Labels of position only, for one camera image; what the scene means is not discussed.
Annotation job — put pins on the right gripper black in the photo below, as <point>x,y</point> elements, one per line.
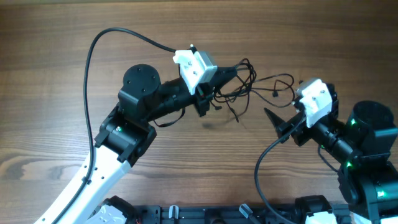
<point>283,127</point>

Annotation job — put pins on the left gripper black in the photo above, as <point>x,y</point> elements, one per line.
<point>203,93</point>

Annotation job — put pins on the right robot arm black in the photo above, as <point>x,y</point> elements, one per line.
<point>362,146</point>

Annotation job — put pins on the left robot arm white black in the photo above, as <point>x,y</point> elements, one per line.
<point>126,134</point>

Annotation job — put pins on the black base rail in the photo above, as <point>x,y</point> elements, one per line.
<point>232,215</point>

